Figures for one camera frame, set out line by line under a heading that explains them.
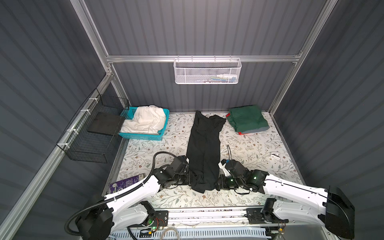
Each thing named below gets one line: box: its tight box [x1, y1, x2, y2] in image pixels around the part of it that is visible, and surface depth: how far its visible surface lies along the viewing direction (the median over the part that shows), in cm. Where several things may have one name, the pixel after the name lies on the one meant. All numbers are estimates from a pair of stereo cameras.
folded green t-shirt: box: [226, 105, 269, 133], surface depth 108 cm
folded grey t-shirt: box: [241, 126, 270, 134], surface depth 107 cm
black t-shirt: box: [186, 110, 226, 193], surface depth 99 cm
